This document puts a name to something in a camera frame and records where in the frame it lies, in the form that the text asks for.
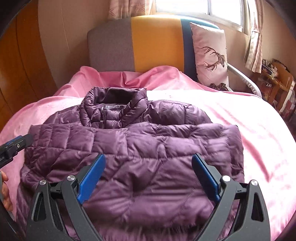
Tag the wooden desk with shelf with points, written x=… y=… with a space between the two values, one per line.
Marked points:
x=279 y=81

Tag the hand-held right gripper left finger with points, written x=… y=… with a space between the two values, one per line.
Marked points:
x=90 y=178

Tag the dark floral cloth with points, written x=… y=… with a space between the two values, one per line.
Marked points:
x=219 y=87

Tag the purple puffer jacket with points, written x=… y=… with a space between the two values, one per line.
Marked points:
x=143 y=157

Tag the bed with pink cover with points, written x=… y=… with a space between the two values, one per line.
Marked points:
x=261 y=139

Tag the pink tied curtain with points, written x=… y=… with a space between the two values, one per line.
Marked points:
x=254 y=41

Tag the large bright window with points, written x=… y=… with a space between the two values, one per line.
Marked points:
x=203 y=9

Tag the deer print pillow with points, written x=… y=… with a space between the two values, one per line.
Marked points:
x=209 y=53

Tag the wooden wardrobe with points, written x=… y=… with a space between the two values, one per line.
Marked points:
x=25 y=69

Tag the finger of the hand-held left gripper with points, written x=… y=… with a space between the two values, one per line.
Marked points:
x=12 y=142
x=26 y=141

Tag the grey yellow blue headboard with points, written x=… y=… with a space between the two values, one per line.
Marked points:
x=155 y=44

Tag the grey padded bed rail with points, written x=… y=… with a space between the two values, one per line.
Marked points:
x=245 y=78

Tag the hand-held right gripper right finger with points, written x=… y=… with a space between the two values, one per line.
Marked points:
x=207 y=176

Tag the pink star print curtain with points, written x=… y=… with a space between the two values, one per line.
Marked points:
x=129 y=8

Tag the person's left hand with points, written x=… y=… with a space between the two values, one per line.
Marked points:
x=5 y=194

